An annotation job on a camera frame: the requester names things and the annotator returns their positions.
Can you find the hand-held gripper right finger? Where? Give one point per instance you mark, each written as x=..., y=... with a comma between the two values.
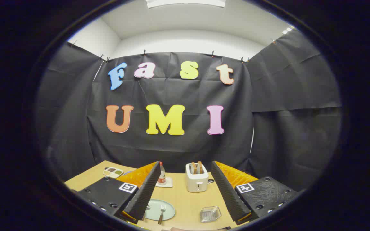
x=228, y=195

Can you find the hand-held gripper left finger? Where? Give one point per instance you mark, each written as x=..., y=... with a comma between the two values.
x=146, y=195

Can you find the clear water bottle red cap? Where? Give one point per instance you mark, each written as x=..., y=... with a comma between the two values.
x=162, y=178

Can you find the white square coaster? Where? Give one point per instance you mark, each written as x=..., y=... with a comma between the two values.
x=169, y=183

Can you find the pale green plate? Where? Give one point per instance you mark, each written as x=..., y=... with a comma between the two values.
x=169, y=210

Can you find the white toaster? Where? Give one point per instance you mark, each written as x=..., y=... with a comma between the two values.
x=197, y=183

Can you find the brown toast slice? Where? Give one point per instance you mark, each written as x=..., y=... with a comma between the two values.
x=193, y=168
x=199, y=167

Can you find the white divided sauce dish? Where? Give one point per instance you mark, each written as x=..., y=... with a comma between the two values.
x=112, y=172

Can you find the black backdrop cloth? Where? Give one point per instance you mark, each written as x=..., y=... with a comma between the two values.
x=172, y=147

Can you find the ceiling light panel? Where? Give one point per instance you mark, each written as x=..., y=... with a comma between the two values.
x=185, y=2

